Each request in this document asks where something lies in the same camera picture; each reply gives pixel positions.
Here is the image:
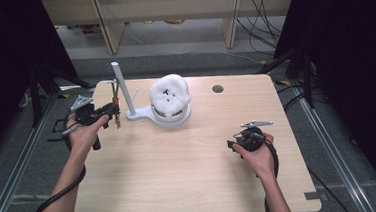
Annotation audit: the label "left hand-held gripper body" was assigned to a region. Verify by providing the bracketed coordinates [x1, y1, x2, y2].
[69, 92, 117, 153]

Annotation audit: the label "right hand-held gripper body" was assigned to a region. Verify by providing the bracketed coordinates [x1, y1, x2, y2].
[231, 118, 276, 154]

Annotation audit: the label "white stand with pole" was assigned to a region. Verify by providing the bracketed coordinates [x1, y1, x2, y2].
[103, 56, 193, 133]

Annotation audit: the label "white plush toy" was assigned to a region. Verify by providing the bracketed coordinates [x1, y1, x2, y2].
[147, 72, 193, 120]

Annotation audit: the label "person's left hand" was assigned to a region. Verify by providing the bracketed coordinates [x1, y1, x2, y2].
[64, 109, 113, 157]

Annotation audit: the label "person's right hand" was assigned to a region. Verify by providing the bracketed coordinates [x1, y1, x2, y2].
[232, 132, 278, 184]

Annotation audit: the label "black metal stand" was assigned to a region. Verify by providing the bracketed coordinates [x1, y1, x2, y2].
[27, 59, 99, 129]
[254, 42, 317, 113]

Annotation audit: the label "grey tape piece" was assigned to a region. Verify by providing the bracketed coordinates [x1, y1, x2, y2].
[303, 189, 330, 202]

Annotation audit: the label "dark curtain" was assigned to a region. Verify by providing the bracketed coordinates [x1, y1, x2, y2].
[0, 0, 84, 163]
[269, 0, 376, 212]

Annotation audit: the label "light wooden shelf unit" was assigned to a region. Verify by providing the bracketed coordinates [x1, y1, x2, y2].
[41, 0, 299, 63]

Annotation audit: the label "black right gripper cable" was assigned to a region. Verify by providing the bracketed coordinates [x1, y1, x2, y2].
[259, 139, 284, 212]

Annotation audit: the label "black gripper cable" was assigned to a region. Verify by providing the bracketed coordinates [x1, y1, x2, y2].
[26, 107, 90, 212]
[259, 139, 284, 212]

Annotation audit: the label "aluminium floor rail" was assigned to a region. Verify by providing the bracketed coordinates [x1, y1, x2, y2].
[287, 74, 376, 212]
[0, 90, 68, 212]

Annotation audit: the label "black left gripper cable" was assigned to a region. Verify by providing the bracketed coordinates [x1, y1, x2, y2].
[26, 107, 90, 212]

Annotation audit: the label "black floor cables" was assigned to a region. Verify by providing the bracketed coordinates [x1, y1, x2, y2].
[234, 0, 291, 58]

